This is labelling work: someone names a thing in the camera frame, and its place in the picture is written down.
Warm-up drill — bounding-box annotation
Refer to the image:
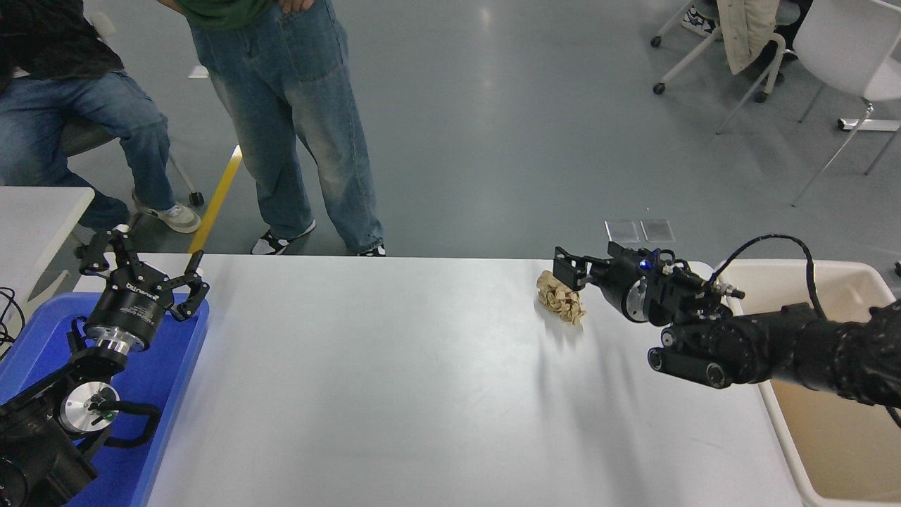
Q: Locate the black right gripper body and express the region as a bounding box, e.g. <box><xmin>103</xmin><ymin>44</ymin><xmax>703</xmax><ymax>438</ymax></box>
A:
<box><xmin>601</xmin><ymin>253</ymin><xmax>653</xmax><ymax>323</ymax></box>

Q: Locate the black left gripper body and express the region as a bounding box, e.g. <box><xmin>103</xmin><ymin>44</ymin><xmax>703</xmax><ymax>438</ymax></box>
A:
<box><xmin>83</xmin><ymin>277</ymin><xmax>174</xmax><ymax>340</ymax></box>

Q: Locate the tan paper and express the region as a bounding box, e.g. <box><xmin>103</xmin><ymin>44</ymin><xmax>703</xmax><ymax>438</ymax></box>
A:
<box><xmin>536</xmin><ymin>271</ymin><xmax>587</xmax><ymax>326</ymax></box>

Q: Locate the blue plastic tray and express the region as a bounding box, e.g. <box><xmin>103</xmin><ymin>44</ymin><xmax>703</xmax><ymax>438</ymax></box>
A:
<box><xmin>0</xmin><ymin>292</ymin><xmax>210</xmax><ymax>507</ymax></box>

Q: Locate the seated person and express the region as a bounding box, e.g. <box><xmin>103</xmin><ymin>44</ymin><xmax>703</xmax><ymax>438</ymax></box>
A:
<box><xmin>0</xmin><ymin>0</ymin><xmax>203</xmax><ymax>234</ymax></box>

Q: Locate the white-legged rolling chair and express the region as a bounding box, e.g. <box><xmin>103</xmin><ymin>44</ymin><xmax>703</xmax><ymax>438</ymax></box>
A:
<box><xmin>651</xmin><ymin>0</ymin><xmax>788</xmax><ymax>104</ymax></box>

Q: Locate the standing person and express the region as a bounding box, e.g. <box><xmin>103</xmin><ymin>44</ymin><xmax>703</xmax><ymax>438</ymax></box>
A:
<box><xmin>158</xmin><ymin>0</ymin><xmax>386</xmax><ymax>258</ymax></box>

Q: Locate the person with black-white shoes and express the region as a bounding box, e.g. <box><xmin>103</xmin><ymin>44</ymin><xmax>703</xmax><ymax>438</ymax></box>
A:
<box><xmin>681</xmin><ymin>0</ymin><xmax>814</xmax><ymax>82</ymax></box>

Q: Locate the large pale plastic bin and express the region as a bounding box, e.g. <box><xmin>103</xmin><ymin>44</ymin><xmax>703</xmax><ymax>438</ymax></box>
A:
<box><xmin>714</xmin><ymin>259</ymin><xmax>901</xmax><ymax>507</ymax></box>

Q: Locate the white floor base bar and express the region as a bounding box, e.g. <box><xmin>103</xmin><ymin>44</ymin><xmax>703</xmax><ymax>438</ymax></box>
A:
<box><xmin>838</xmin><ymin>118</ymin><xmax>901</xmax><ymax>133</ymax></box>

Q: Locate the white shell chair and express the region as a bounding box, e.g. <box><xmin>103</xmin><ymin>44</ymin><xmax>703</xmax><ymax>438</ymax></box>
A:
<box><xmin>717</xmin><ymin>0</ymin><xmax>901</xmax><ymax>207</ymax></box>

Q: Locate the thin black cable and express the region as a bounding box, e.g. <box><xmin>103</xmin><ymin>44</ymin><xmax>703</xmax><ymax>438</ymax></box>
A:
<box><xmin>0</xmin><ymin>285</ymin><xmax>27</xmax><ymax>360</ymax></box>

